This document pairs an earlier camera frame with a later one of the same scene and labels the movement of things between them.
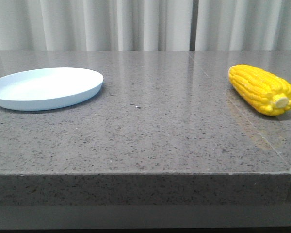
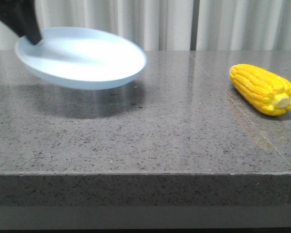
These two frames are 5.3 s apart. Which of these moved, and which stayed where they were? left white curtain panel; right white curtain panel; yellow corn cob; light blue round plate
Moved: light blue round plate
Stayed: left white curtain panel; right white curtain panel; yellow corn cob
